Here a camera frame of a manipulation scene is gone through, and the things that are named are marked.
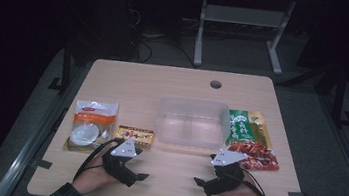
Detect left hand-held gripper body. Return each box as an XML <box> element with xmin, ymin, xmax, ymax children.
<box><xmin>98</xmin><ymin>135</ymin><xmax>143</xmax><ymax>189</ymax></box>

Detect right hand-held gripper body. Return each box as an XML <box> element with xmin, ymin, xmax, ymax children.
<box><xmin>203</xmin><ymin>146</ymin><xmax>251</xmax><ymax>196</ymax></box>

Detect small yellow box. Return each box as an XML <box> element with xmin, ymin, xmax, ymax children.
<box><xmin>113</xmin><ymin>124</ymin><xmax>156</xmax><ymax>151</ymax></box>

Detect clear plastic container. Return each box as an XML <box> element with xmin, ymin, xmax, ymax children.
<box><xmin>152</xmin><ymin>93</ymin><xmax>235</xmax><ymax>153</ymax></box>

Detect green and red snack bag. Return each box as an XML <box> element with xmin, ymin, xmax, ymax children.
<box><xmin>221</xmin><ymin>108</ymin><xmax>286</xmax><ymax>174</ymax></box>

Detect person's left hand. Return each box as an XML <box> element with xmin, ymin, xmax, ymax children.
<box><xmin>70</xmin><ymin>147</ymin><xmax>123</xmax><ymax>196</ymax></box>

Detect orange and white food bag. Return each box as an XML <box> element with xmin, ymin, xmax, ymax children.
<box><xmin>62</xmin><ymin>96</ymin><xmax>119</xmax><ymax>157</ymax></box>

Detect left hand-held gripper black cable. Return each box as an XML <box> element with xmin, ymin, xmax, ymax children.
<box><xmin>73</xmin><ymin>134</ymin><xmax>119</xmax><ymax>186</ymax></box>

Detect hand-held gripper black cable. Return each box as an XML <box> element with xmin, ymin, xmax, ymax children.
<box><xmin>73</xmin><ymin>134</ymin><xmax>119</xmax><ymax>186</ymax></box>
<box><xmin>243</xmin><ymin>168</ymin><xmax>274</xmax><ymax>196</ymax></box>

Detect right hand-held gripper black cable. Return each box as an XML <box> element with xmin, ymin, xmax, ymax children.
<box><xmin>243</xmin><ymin>168</ymin><xmax>274</xmax><ymax>196</ymax></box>

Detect black floor cables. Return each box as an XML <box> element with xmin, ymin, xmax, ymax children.
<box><xmin>123</xmin><ymin>5</ymin><xmax>204</xmax><ymax>70</ymax></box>

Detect black metal stand post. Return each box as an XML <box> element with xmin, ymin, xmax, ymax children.
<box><xmin>47</xmin><ymin>41</ymin><xmax>75</xmax><ymax>94</ymax></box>
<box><xmin>330</xmin><ymin>67</ymin><xmax>349</xmax><ymax>129</ymax></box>

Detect white metal stand frame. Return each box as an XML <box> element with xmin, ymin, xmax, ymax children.
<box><xmin>192</xmin><ymin>0</ymin><xmax>298</xmax><ymax>78</ymax></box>

